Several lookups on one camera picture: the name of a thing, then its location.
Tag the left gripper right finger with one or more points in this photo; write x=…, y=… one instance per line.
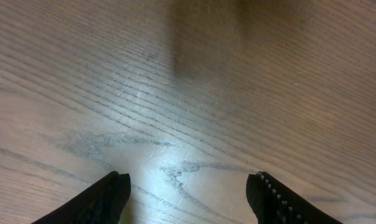
x=274, y=203

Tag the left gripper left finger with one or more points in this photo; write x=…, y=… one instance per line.
x=101, y=203

